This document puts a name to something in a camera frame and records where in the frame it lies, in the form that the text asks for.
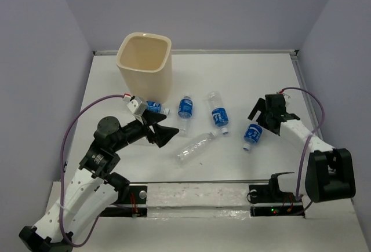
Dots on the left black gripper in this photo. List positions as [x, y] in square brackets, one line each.
[163, 134]

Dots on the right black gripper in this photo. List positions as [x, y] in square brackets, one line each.
[260, 105]

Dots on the blue label bottle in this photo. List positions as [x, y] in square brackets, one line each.
[157, 108]
[218, 112]
[185, 111]
[252, 136]

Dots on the clear bottle without label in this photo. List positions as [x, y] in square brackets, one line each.
[197, 146]

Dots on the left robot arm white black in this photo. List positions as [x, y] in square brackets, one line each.
[94, 185]

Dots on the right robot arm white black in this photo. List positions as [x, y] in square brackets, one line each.
[325, 173]

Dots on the cream plastic bin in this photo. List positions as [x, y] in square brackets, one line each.
[145, 63]

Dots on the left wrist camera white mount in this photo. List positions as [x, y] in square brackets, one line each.
[135, 105]

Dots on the aluminium table edge frame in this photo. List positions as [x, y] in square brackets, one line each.
[241, 77]

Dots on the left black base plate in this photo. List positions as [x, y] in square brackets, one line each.
[130, 204]

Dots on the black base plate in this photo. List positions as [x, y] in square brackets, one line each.
[267, 200]
[130, 204]

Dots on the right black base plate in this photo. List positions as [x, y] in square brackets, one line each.
[267, 200]

